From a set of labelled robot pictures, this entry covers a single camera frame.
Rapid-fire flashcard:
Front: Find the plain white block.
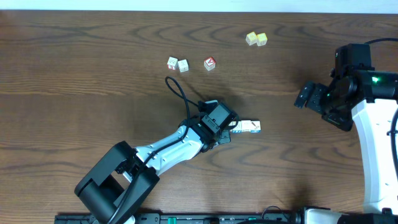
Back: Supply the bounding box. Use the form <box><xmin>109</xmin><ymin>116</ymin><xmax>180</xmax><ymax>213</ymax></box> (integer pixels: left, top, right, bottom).
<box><xmin>241</xmin><ymin>120</ymin><xmax>252</xmax><ymax>133</ymax></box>

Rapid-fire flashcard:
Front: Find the white block blue pencil picture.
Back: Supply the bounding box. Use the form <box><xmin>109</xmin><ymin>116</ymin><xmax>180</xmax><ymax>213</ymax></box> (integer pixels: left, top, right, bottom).
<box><xmin>251</xmin><ymin>121</ymin><xmax>261</xmax><ymax>133</ymax></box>

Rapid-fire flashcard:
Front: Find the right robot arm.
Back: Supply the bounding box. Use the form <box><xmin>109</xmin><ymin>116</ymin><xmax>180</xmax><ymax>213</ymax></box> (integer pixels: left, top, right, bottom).
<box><xmin>292</xmin><ymin>70</ymin><xmax>397</xmax><ymax>223</ymax></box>

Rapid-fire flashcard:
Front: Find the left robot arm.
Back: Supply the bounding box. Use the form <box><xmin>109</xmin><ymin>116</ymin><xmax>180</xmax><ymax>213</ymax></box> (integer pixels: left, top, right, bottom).
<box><xmin>75</xmin><ymin>116</ymin><xmax>236</xmax><ymax>223</ymax></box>

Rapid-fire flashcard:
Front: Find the red letter A block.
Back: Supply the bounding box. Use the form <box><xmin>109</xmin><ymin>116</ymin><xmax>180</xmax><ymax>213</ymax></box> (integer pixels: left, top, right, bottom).
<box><xmin>204</xmin><ymin>57</ymin><xmax>216</xmax><ymax>71</ymax></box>

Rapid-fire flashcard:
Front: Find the yellow block right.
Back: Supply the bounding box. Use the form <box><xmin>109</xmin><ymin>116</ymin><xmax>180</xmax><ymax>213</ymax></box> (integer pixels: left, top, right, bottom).
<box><xmin>256</xmin><ymin>33</ymin><xmax>268</xmax><ymax>47</ymax></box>

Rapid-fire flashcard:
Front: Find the yellow block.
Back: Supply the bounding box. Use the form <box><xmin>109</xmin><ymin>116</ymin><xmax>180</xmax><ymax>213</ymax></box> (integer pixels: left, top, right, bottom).
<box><xmin>246</xmin><ymin>32</ymin><xmax>257</xmax><ymax>45</ymax></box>
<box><xmin>256</xmin><ymin>33</ymin><xmax>268</xmax><ymax>47</ymax></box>

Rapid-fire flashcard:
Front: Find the white block blue side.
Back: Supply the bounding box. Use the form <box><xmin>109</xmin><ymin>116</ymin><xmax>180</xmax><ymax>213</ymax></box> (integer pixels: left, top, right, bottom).
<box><xmin>178</xmin><ymin>59</ymin><xmax>189</xmax><ymax>72</ymax></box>

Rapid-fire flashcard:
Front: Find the yellow block left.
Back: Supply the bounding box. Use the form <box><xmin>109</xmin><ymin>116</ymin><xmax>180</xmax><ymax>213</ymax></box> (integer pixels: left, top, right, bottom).
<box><xmin>246</xmin><ymin>32</ymin><xmax>257</xmax><ymax>45</ymax></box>

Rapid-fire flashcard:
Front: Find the white block red number three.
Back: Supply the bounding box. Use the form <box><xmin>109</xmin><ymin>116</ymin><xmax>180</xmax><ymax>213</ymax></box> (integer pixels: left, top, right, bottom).
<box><xmin>167</xmin><ymin>57</ymin><xmax>178</xmax><ymax>70</ymax></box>

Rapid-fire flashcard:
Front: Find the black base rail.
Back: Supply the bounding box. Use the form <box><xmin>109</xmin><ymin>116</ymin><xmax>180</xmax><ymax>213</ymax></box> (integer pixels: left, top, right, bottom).
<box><xmin>54</xmin><ymin>212</ymin><xmax>368</xmax><ymax>224</ymax></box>

